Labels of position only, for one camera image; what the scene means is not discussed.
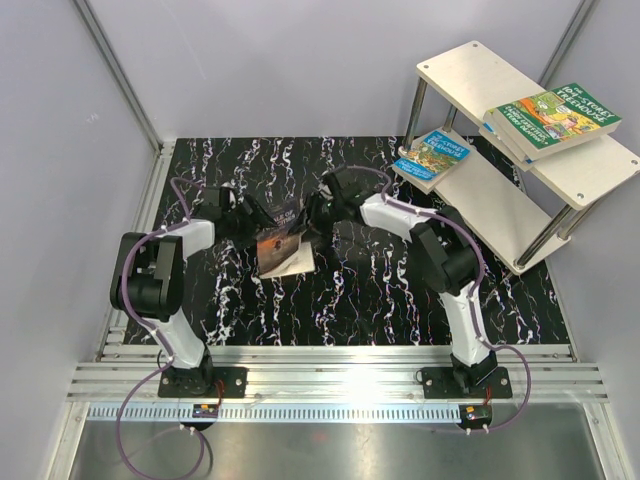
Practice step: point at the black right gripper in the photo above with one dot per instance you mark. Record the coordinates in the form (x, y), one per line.
(313, 235)

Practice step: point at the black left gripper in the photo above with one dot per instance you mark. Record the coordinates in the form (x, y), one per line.
(248, 237)

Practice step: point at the dark Tale of Two Cities book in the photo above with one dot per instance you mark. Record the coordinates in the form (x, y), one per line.
(279, 252)

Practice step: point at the blue 26-Storey Treehouse book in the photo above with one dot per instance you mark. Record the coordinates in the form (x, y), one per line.
(431, 158)

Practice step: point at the blue back-cover book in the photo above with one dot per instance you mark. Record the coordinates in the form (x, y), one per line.
(500, 146)

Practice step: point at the lime 65-Storey Treehouse book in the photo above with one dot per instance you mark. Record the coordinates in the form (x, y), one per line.
(501, 134)

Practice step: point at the green 104-Storey Treehouse book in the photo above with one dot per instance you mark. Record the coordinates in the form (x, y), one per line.
(554, 120)

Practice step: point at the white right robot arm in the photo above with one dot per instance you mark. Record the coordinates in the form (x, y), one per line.
(439, 244)

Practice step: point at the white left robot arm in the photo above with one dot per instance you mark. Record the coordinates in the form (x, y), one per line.
(148, 285)

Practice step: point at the left controller board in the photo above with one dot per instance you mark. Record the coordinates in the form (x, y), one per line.
(206, 411)

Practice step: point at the controller board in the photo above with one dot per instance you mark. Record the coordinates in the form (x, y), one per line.
(476, 416)
(206, 411)

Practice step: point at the white two-tier shelf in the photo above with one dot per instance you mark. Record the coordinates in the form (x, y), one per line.
(472, 78)

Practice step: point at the right controller board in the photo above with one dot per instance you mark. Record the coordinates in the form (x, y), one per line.
(476, 416)

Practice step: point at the aluminium frame rail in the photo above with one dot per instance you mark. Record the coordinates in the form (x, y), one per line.
(351, 374)

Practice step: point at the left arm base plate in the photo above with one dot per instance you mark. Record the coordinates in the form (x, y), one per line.
(230, 382)

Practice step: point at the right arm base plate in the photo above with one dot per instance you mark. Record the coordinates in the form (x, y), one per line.
(438, 383)

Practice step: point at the slotted cable duct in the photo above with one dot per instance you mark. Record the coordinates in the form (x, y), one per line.
(430, 413)

